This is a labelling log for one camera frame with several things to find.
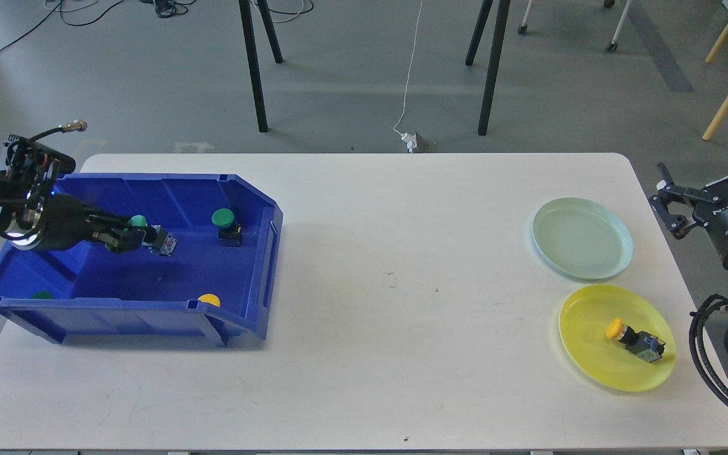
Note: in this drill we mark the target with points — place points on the black tripod legs right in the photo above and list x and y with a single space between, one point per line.
495 55

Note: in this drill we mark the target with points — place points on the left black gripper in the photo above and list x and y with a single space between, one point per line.
68 222

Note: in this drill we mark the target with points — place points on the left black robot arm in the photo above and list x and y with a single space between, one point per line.
34 216

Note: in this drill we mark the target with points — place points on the black tripod leg left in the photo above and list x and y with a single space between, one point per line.
252 58

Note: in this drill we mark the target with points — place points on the yellow push button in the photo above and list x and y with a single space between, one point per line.
643 345

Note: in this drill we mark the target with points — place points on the yellow button at bin front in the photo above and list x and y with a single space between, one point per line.
211 299

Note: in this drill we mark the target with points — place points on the yellow plate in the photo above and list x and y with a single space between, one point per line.
582 320

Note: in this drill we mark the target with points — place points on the light green plate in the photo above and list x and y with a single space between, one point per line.
582 239

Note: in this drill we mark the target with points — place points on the blue plastic bin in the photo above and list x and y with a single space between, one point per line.
97 292

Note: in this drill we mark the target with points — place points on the green button near bin wall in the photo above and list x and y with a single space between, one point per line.
228 229

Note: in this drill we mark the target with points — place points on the green button bin corner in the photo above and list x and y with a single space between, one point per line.
42 295

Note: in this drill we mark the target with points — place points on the green push button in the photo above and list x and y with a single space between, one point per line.
155 238

